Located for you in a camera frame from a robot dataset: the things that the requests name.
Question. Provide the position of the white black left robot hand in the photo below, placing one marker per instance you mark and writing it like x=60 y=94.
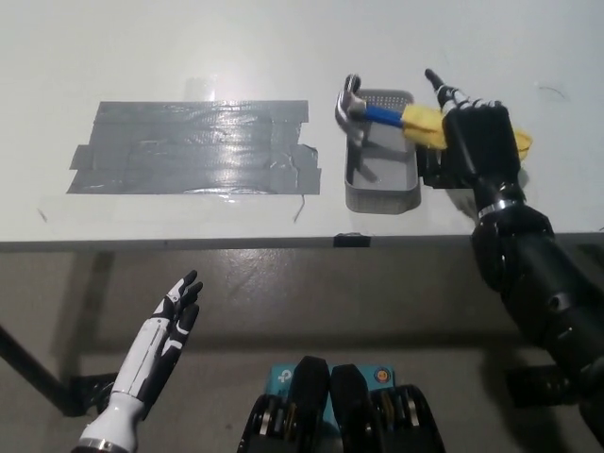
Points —
x=151 y=344

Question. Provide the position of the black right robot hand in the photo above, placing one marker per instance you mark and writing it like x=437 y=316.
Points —
x=486 y=146

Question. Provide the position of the black robot body with teal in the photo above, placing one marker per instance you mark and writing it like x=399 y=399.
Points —
x=344 y=410

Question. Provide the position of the grey plastic basket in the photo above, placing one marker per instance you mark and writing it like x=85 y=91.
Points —
x=382 y=193

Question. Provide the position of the black table leg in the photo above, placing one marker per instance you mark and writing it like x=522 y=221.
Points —
x=28 y=363

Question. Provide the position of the large grey duct tape patch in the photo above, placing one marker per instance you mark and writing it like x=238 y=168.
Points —
x=198 y=151

